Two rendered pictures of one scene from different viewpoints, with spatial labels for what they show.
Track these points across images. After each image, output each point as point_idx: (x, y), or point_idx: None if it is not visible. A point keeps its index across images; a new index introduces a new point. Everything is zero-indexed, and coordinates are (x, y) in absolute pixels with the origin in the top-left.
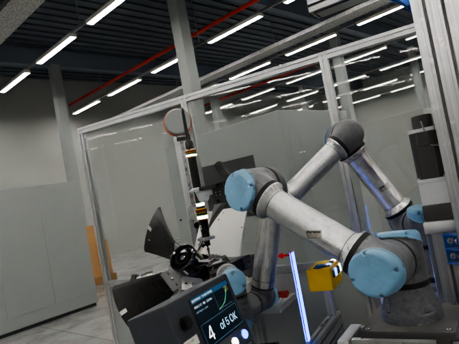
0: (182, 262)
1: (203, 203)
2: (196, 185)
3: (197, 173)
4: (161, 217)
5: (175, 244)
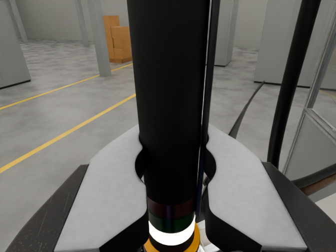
0: (140, 251)
1: (162, 235)
2: (138, 123)
3: (152, 24)
4: (243, 109)
5: (202, 189)
